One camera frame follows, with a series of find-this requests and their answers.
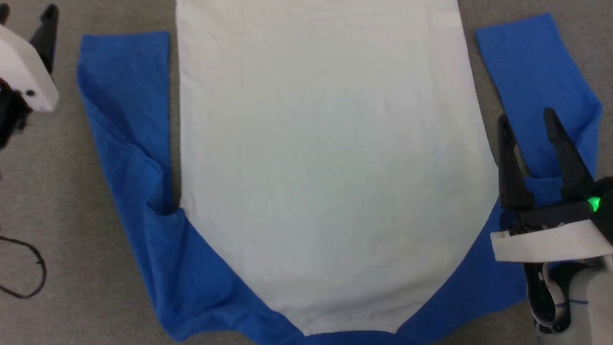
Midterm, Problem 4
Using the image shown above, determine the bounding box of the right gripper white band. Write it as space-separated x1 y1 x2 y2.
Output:
490 107 613 263

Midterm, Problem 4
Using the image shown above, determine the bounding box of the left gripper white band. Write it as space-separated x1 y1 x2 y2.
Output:
0 4 60 113

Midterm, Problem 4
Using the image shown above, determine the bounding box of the white and blue raglan shirt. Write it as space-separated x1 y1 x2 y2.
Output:
77 0 603 345

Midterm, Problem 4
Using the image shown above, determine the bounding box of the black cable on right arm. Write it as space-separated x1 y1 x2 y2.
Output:
524 263 571 336

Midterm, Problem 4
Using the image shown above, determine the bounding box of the thin black loose cable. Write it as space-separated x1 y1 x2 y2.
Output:
0 236 47 299

